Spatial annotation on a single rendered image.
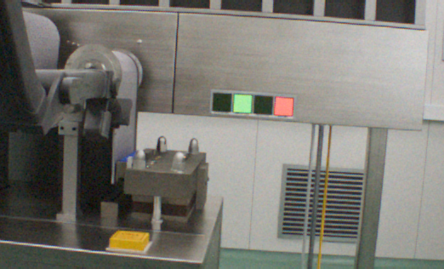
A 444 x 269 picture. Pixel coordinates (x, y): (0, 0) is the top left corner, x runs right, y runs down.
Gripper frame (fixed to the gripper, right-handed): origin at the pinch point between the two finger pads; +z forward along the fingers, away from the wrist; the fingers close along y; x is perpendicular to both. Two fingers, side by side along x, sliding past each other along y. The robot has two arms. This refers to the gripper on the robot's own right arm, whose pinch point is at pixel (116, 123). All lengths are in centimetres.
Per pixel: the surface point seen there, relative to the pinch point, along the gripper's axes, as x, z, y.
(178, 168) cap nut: -9.8, 0.5, 16.6
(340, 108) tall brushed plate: 19, 25, 59
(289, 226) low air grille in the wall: 34, 274, 61
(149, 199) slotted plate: -16.6, 7.2, 9.4
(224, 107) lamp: 16.5, 24.9, 24.7
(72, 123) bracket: -3.6, -8.4, -8.5
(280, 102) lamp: 19, 24, 41
